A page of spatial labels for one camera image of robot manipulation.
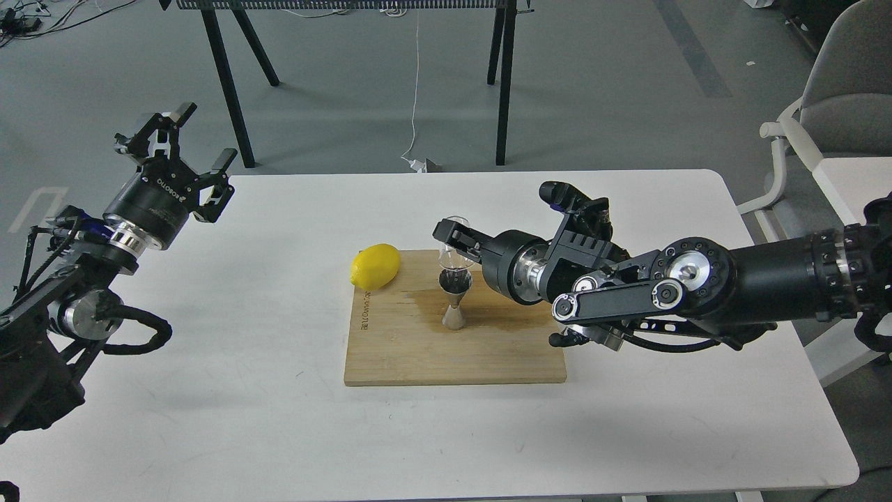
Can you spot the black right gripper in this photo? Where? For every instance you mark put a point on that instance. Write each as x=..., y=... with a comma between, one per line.
x=513, y=262

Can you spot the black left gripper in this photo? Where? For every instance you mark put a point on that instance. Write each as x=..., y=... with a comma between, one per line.
x=156, y=199

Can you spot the steel double jigger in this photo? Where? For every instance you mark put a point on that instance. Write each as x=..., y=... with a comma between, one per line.
x=455, y=283

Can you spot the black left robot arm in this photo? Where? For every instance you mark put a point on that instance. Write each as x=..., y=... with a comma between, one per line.
x=64, y=315

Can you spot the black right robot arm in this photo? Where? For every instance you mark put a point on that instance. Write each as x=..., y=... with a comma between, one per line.
x=690, y=296

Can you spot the yellow lemon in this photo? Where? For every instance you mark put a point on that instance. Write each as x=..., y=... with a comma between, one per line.
x=375, y=267

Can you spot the bamboo cutting board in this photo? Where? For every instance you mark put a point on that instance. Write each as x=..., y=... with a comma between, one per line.
x=396, y=336

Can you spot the grey office chair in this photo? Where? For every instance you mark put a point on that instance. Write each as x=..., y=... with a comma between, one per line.
x=844, y=112

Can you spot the black metal table frame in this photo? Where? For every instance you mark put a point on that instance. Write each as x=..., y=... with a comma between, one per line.
x=360, y=64

